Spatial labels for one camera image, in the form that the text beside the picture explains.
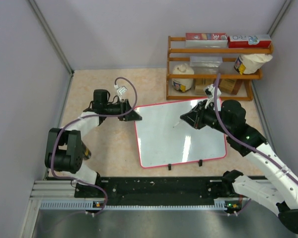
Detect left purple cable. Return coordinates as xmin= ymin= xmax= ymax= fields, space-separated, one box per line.
xmin=50 ymin=77 xmax=138 ymax=216

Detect white flour bag lower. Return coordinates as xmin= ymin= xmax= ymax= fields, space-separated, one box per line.
xmin=171 ymin=63 xmax=196 ymax=93

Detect wooden shelf rack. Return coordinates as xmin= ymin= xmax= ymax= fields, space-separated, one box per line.
xmin=166 ymin=36 xmax=274 ymax=101

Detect clear plastic container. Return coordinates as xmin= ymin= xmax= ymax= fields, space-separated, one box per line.
xmin=189 ymin=56 xmax=223 ymax=74

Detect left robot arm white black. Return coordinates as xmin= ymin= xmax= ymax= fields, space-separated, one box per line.
xmin=45 ymin=89 xmax=142 ymax=197

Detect white flour bag upper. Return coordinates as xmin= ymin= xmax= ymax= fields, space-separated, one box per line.
xmin=233 ymin=54 xmax=273 ymax=75

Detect brown cardboard box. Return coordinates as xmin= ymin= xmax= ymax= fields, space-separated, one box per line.
xmin=194 ymin=78 xmax=214 ymax=95
xmin=219 ymin=79 xmax=243 ymax=95

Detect grey slotted cable duct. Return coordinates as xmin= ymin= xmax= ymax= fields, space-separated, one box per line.
xmin=40 ymin=200 xmax=104 ymax=210

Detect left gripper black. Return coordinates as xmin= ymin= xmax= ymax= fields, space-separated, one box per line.
xmin=103 ymin=99 xmax=142 ymax=121

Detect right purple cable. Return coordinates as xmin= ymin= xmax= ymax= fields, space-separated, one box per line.
xmin=213 ymin=73 xmax=298 ymax=194

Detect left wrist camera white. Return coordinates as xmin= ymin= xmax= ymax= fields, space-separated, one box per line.
xmin=114 ymin=84 xmax=128 ymax=97

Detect white flour bag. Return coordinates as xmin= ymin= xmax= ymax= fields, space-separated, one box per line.
xmin=233 ymin=54 xmax=273 ymax=75
xmin=171 ymin=63 xmax=196 ymax=93

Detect brown cardboard box left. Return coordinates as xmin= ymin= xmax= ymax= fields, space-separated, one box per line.
xmin=194 ymin=78 xmax=214 ymax=95

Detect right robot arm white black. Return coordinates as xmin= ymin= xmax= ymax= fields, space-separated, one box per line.
xmin=180 ymin=100 xmax=298 ymax=234

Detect aluminium frame post right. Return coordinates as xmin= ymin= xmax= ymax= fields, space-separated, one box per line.
xmin=267 ymin=0 xmax=294 ymax=37

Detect red foil box left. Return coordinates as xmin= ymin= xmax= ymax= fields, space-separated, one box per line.
xmin=185 ymin=33 xmax=228 ymax=48

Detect whiteboard with pink frame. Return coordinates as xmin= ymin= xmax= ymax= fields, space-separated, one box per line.
xmin=135 ymin=98 xmax=227 ymax=169

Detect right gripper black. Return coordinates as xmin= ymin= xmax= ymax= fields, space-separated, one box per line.
xmin=181 ymin=99 xmax=232 ymax=135

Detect brown cardboard box right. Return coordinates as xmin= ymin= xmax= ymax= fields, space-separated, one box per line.
xmin=219 ymin=79 xmax=243 ymax=95

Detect aluminium frame post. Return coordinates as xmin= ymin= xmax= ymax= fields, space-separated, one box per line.
xmin=267 ymin=0 xmax=294 ymax=37
xmin=26 ymin=0 xmax=74 ymax=76

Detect purple cable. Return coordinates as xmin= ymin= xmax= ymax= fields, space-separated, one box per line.
xmin=213 ymin=73 xmax=298 ymax=194
xmin=50 ymin=77 xmax=138 ymax=216

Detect red white box right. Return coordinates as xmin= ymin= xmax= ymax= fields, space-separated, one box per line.
xmin=228 ymin=34 xmax=272 ymax=48

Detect aluminium frame post left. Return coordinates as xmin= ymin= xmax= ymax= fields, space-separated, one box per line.
xmin=26 ymin=0 xmax=74 ymax=76

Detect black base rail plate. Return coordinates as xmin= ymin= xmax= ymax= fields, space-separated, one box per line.
xmin=74 ymin=176 xmax=239 ymax=206

